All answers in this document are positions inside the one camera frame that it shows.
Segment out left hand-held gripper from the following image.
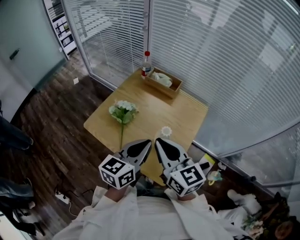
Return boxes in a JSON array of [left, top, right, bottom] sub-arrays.
[[98, 139, 152, 190]]

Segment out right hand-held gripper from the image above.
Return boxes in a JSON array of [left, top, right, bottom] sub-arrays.
[[154, 138, 207, 197]]

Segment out white ribbed vase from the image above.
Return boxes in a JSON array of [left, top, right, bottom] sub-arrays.
[[154, 126, 173, 143]]

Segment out white flowers bunch green stem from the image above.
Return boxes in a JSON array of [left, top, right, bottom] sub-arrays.
[[108, 100, 139, 150]]

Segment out person's right forearm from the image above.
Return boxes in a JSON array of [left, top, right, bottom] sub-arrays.
[[164, 188, 235, 240]]

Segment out person's left forearm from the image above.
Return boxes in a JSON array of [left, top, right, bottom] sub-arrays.
[[70, 186, 140, 240]]

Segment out person's legs in jeans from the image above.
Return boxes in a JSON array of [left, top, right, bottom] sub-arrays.
[[135, 174, 169, 201]]

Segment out yellow paper sheet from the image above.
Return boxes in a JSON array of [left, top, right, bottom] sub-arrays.
[[203, 153, 216, 166]]

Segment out wooden table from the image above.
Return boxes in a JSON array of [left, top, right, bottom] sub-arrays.
[[83, 67, 209, 187]]

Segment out teal yellow toy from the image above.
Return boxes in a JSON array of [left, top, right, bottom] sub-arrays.
[[207, 170, 223, 186]]

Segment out person's white shirt torso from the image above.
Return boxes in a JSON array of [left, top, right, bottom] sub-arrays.
[[135, 195, 183, 240]]

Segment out wooden tray box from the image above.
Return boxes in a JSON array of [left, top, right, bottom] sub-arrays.
[[143, 67, 183, 99]]

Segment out white plastic bag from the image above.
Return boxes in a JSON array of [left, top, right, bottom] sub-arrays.
[[149, 71, 173, 88]]

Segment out white power strip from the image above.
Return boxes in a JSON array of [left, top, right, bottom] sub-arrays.
[[55, 191, 71, 204]]

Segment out clear bottle red cap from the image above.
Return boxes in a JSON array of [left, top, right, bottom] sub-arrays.
[[141, 51, 152, 80]]

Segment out white display shelf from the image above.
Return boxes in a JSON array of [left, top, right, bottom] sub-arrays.
[[43, 0, 77, 56]]

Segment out frosted glass door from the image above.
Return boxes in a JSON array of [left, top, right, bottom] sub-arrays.
[[0, 0, 68, 92]]

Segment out dark door handle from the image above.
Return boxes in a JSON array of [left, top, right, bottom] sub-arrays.
[[9, 48, 21, 60]]

